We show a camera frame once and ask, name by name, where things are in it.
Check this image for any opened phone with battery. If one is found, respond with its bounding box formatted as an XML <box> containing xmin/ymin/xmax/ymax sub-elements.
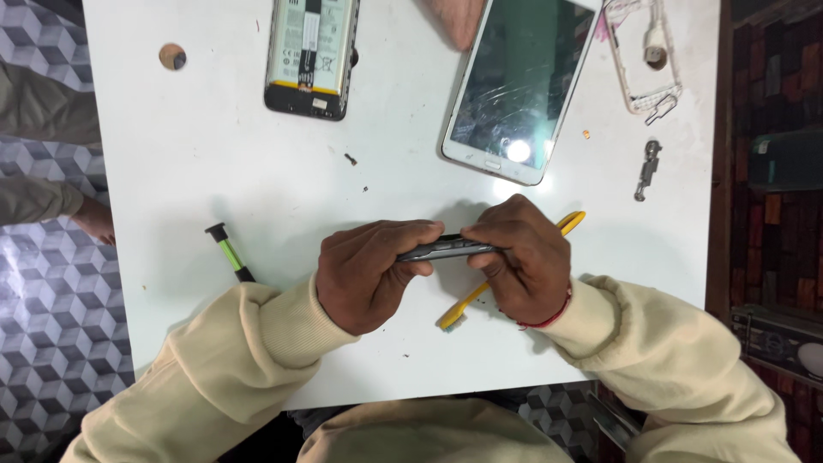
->
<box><xmin>264</xmin><ymin>0</ymin><xmax>361</xmax><ymax>122</ymax></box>

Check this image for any dark wooden shelf with items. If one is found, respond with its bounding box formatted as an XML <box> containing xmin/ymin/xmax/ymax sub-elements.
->
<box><xmin>705</xmin><ymin>0</ymin><xmax>823</xmax><ymax>463</ymax></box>

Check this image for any green black screwdriver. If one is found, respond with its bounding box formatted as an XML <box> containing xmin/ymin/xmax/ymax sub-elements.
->
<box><xmin>204</xmin><ymin>222</ymin><xmax>257</xmax><ymax>284</ymax></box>

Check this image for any pale pink phone frame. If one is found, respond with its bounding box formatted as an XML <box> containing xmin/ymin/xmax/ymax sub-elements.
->
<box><xmin>602</xmin><ymin>0</ymin><xmax>684</xmax><ymax>127</ymax></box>

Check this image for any yellow toothbrush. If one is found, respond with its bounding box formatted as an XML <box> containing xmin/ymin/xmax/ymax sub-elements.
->
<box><xmin>437</xmin><ymin>211</ymin><xmax>587</xmax><ymax>334</ymax></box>

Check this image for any person's cream sweater torso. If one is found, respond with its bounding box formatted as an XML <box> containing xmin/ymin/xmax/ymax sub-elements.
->
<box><xmin>296</xmin><ymin>397</ymin><xmax>574</xmax><ymax>463</ymax></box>

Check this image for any red wrist thread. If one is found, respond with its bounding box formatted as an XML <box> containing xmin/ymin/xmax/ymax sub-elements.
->
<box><xmin>498</xmin><ymin>286</ymin><xmax>574</xmax><ymax>331</ymax></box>

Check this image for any white cable plug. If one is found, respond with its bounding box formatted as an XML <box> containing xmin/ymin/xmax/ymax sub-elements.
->
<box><xmin>643</xmin><ymin>0</ymin><xmax>670</xmax><ymax>72</ymax></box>

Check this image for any person's left hand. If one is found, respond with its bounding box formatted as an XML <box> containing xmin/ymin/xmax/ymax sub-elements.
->
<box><xmin>315</xmin><ymin>219</ymin><xmax>446</xmax><ymax>337</ymax></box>

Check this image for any white tablet with cracked screen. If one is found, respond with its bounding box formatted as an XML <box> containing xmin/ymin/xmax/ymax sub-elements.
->
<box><xmin>440</xmin><ymin>0</ymin><xmax>604</xmax><ymax>188</ymax></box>

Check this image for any person's right hand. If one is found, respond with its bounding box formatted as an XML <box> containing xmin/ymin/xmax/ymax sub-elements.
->
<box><xmin>459</xmin><ymin>193</ymin><xmax>573</xmax><ymax>328</ymax></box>

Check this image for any dark grey phone frame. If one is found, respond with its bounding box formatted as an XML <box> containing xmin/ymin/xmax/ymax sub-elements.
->
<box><xmin>395</xmin><ymin>234</ymin><xmax>504</xmax><ymax>264</ymax></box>

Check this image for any small metal bracket part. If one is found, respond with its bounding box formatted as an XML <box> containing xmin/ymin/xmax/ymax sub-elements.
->
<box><xmin>633</xmin><ymin>139</ymin><xmax>664</xmax><ymax>203</ymax></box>

